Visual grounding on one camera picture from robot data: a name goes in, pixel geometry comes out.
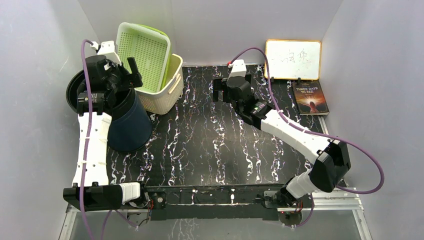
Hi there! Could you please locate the white perforated strainer basket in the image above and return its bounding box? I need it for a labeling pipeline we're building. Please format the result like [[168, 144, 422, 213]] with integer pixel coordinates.
[[116, 22, 171, 93]]

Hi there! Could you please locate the green plastic basin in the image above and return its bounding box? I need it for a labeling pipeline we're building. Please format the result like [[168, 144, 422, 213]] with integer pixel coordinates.
[[135, 24, 171, 93]]

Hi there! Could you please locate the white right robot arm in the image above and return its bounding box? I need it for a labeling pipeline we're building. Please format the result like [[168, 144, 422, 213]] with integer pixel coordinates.
[[212, 74, 351, 207]]

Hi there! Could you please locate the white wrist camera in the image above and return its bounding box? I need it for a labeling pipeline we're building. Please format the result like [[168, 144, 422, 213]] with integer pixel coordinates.
[[227, 59, 247, 78], [90, 40, 122, 65]]

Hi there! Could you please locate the dark blue large bucket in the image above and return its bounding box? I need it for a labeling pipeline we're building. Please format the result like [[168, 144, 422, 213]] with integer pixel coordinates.
[[107, 88, 153, 153]]

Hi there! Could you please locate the dark paperback book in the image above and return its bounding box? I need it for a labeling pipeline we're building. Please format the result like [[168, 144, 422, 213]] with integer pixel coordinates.
[[292, 80, 330, 116]]

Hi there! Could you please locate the black ribbed bucket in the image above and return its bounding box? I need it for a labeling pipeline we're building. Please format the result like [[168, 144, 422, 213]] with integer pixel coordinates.
[[65, 70, 87, 113]]

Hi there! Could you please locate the cream perforated storage basket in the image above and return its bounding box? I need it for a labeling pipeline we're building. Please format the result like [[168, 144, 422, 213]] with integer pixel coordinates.
[[135, 53, 184, 115]]

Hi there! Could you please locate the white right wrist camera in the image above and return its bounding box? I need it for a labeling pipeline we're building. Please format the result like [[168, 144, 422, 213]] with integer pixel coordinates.
[[227, 59, 247, 78]]

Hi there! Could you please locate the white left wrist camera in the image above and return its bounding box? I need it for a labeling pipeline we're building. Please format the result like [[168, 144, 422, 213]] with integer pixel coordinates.
[[90, 40, 122, 65]]

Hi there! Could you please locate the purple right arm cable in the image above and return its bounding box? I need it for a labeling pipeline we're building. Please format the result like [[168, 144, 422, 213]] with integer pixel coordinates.
[[228, 46, 386, 229]]

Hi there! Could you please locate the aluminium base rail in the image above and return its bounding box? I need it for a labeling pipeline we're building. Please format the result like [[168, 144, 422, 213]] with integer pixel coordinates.
[[59, 191, 372, 240]]

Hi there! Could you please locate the small whiteboard wooden frame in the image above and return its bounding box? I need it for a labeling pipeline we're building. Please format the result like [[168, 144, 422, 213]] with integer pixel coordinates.
[[264, 39, 322, 81]]

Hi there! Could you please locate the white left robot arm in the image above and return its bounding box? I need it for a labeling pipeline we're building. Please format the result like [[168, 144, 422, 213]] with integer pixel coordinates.
[[63, 55, 153, 212]]

